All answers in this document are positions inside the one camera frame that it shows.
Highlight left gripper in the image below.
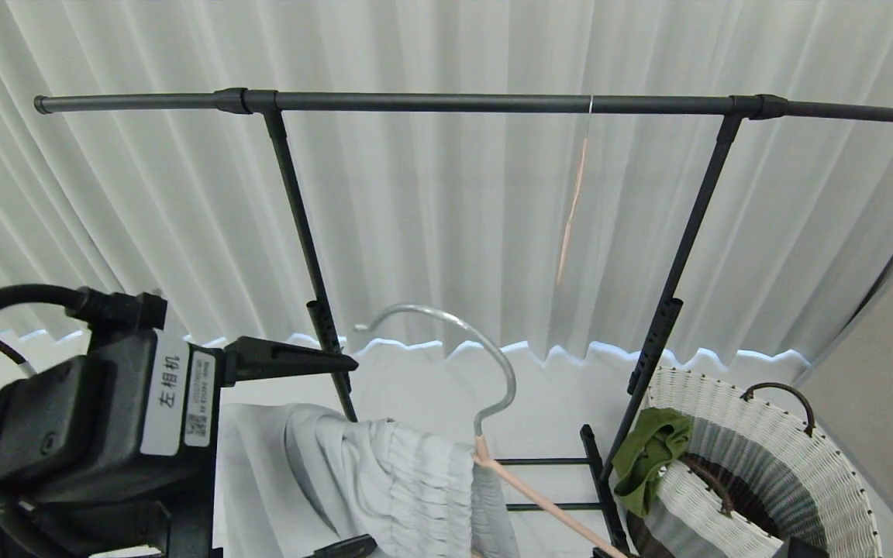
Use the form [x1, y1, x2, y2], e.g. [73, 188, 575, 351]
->
[28, 336, 379, 558]

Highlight pale grey shorts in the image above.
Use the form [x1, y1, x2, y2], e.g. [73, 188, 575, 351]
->
[212, 403, 521, 558]

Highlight pink clothes hanger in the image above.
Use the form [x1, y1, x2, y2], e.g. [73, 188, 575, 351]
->
[353, 304, 627, 558]
[557, 97, 595, 286]

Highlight black clothes rack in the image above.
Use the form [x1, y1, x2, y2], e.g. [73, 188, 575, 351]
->
[33, 88, 893, 558]

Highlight white laundry basket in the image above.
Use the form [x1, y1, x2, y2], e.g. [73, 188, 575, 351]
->
[625, 367, 881, 558]

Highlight white curtain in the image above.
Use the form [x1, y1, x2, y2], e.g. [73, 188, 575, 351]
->
[0, 0, 893, 365]

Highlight green garment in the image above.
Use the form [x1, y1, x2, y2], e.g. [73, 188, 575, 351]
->
[612, 407, 694, 518]

